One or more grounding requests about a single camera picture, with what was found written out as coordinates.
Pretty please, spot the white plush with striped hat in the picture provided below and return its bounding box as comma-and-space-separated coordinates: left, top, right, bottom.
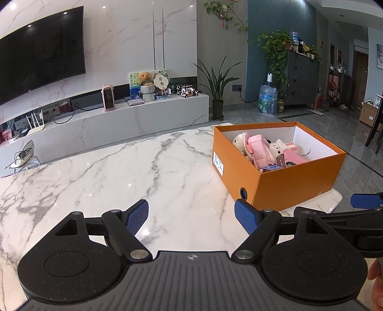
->
269, 139, 298, 159

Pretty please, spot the brown teddy bear on shelf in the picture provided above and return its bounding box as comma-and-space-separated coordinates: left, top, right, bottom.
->
138, 71, 152, 85

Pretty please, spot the large blue water bottle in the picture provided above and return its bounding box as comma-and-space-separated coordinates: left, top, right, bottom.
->
258, 72, 278, 115

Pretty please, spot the dark grey drawer cabinet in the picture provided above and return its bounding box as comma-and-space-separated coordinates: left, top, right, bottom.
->
284, 52, 320, 106

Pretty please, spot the small white desk fan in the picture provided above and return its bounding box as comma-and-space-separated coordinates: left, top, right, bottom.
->
5, 140, 40, 174

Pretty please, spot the orange cardboard shoe box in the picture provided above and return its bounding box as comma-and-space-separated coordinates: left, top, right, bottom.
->
213, 122, 346, 211

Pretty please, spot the hanging green vine plant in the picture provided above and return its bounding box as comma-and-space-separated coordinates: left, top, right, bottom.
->
257, 30, 293, 88

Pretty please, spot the white knitted pot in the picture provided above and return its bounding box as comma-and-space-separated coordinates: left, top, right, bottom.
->
140, 82, 156, 102

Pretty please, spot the white round paper fan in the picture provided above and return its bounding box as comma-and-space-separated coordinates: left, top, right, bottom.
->
152, 69, 169, 96

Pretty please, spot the green picture box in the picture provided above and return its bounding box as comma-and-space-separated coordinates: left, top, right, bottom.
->
129, 72, 141, 100

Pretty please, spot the pink small space heater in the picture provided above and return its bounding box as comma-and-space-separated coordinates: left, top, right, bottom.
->
101, 84, 115, 111

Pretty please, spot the potted green leafy plant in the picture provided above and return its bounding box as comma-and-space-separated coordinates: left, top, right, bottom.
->
194, 56, 241, 120

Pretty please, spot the pink fabric pouch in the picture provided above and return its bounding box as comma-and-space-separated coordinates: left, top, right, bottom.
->
247, 134, 276, 168

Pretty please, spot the cream crochet bunny doll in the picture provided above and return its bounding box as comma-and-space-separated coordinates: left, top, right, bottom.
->
232, 132, 251, 156

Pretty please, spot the black wall television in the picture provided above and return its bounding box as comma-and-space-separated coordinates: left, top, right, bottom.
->
0, 6, 86, 104

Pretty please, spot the small blue booklet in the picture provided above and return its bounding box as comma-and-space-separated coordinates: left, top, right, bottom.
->
261, 165, 283, 172

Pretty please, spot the white wifi router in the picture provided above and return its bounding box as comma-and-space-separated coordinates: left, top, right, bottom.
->
27, 110, 45, 136

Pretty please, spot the black white toy car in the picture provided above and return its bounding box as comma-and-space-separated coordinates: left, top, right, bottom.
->
175, 85, 200, 98

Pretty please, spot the white marble tv console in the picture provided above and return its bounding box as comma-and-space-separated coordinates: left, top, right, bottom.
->
1, 94, 209, 177

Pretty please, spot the person's right hand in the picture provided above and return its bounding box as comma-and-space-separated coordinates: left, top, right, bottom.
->
367, 259, 383, 311

